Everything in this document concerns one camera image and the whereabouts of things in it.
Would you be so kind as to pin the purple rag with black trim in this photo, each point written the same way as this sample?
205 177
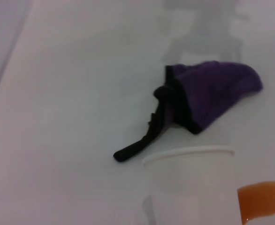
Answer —
210 96

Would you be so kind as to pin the white paper cup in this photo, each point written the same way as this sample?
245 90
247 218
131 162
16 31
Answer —
191 187

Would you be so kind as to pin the brown water stain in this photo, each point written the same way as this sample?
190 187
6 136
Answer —
262 199

